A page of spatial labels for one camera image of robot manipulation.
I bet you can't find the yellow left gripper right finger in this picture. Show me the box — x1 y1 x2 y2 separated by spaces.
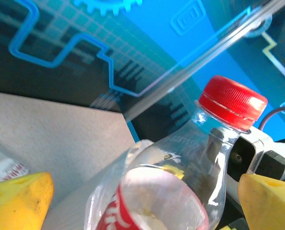
238 173 285 230

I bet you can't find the clear bottle white label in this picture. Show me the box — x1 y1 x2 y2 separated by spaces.
0 138 30 185

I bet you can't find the red cap cola bottle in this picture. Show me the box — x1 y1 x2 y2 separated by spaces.
84 75 269 230

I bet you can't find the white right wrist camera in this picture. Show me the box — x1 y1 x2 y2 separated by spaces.
238 126 285 183

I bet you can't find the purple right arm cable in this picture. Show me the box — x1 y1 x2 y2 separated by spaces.
258 106 285 131

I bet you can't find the aluminium frame post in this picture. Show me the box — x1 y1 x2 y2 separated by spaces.
123 0 285 120

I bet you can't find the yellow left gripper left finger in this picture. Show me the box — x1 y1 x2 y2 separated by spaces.
0 172 55 230

